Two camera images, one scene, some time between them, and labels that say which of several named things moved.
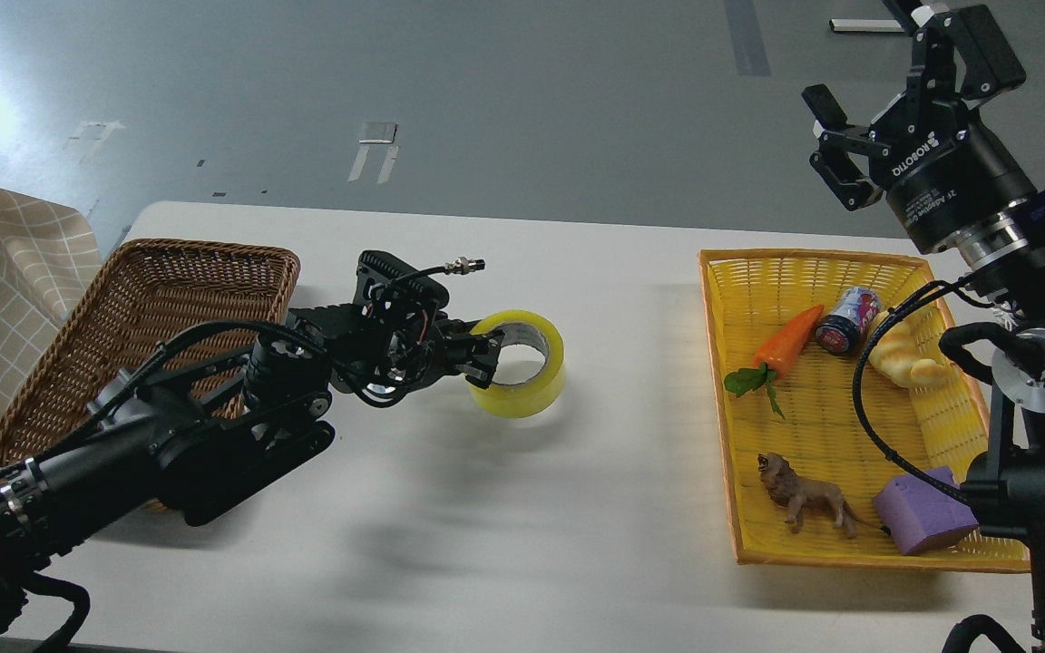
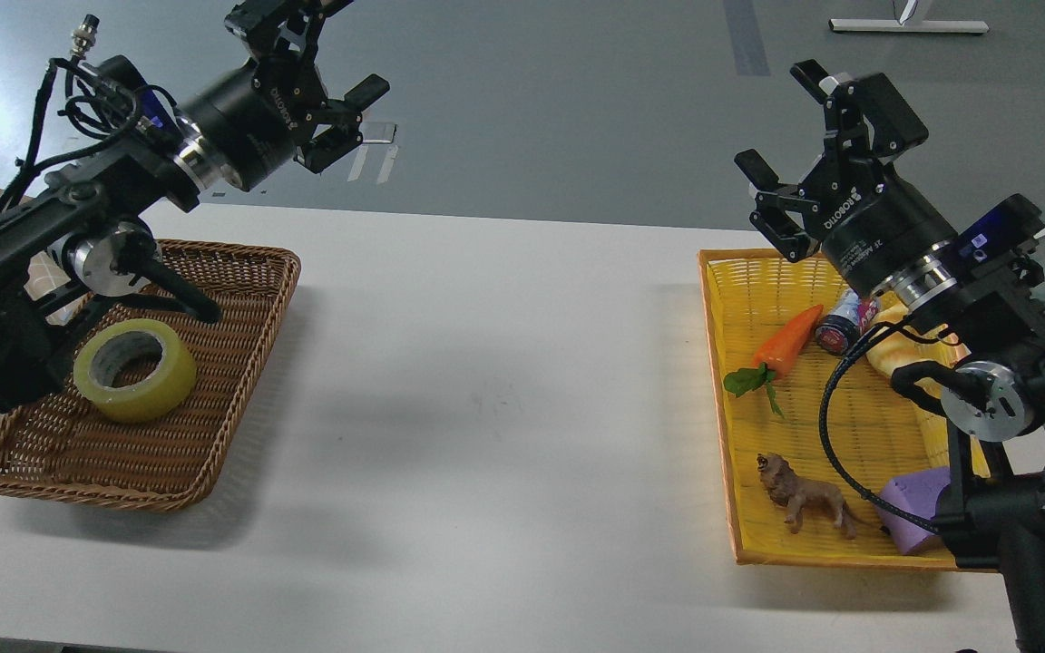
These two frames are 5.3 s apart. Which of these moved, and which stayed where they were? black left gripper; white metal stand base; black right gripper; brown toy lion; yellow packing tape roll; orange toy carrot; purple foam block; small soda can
Moved: black right gripper; black left gripper; yellow packing tape roll
Stayed: orange toy carrot; white metal stand base; brown toy lion; purple foam block; small soda can
